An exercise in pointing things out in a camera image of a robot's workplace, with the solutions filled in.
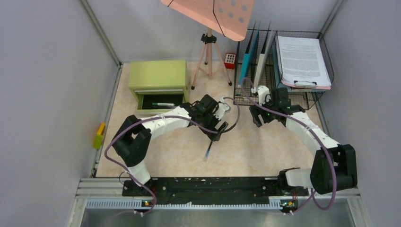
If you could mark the pink clipboard with papers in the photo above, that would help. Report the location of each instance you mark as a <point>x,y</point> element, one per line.
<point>301,63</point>

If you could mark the yellow green toy block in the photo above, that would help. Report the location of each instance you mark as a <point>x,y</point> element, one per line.
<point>99,136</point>

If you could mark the blue white marker pen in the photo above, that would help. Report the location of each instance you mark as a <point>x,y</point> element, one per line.
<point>164,107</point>

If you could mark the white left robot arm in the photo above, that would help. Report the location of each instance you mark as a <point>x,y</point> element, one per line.
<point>132,140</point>

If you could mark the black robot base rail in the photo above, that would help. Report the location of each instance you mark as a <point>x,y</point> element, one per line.
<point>212,190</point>

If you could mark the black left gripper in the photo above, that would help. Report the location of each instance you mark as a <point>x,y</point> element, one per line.
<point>222,127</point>

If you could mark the teal file folder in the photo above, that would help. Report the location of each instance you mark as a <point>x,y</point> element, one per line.
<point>248,55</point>

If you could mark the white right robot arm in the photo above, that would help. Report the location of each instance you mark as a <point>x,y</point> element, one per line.
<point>334,167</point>

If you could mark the green metal drawer box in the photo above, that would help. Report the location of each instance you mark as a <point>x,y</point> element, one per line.
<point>164,81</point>

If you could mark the grey white file folder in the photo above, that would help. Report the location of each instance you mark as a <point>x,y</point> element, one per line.
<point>263,55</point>

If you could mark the red white small box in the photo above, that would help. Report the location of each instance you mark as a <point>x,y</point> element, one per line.
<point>230,60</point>

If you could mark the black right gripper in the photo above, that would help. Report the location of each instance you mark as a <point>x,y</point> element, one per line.
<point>255,110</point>

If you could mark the pink perforated board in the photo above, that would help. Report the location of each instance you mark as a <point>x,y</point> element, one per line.
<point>227,17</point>

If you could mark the light blue clipboard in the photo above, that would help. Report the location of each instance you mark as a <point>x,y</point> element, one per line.
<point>278,83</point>

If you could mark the green white marker pen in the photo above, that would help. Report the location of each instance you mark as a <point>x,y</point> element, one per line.
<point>163,104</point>

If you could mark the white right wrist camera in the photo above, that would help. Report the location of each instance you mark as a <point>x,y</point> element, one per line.
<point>263,94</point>

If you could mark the black wire mesh file rack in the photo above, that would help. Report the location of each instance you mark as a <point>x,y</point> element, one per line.
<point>305,99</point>

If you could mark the teal gel pen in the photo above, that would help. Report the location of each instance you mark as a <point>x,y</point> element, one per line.
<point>208,152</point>

